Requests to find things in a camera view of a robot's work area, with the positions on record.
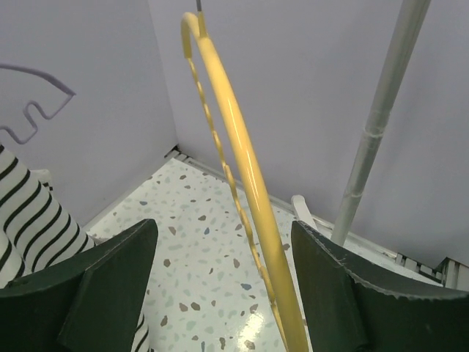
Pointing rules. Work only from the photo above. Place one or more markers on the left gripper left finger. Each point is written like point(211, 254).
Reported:
point(89, 302)

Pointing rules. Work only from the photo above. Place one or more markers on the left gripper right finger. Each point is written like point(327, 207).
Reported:
point(352, 304)

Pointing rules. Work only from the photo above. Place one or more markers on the yellow plastic hanger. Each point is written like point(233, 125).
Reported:
point(259, 222)

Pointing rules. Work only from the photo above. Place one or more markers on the white black striped tank top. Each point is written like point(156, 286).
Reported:
point(37, 232)

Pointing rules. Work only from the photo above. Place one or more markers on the purple plastic hanger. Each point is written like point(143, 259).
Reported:
point(52, 80)

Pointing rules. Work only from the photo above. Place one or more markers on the white clothes rack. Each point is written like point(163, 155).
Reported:
point(350, 57)

